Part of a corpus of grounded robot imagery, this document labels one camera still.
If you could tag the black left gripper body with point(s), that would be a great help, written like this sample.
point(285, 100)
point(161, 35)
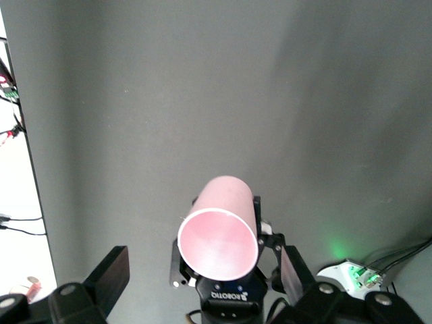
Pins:
point(229, 298)

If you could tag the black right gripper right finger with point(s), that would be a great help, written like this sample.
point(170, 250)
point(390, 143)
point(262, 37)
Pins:
point(297, 280)

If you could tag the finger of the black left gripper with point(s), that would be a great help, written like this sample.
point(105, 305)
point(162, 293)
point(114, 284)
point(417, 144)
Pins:
point(175, 270)
point(270, 243)

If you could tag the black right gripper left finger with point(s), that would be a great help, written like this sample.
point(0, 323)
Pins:
point(108, 276)

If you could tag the pink cup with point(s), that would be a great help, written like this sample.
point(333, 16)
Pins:
point(219, 243)

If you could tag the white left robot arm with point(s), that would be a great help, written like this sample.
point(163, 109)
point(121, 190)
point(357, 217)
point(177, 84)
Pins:
point(337, 273)

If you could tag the red and pink small object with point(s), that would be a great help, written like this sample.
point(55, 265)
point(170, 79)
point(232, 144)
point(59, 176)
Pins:
point(28, 287)

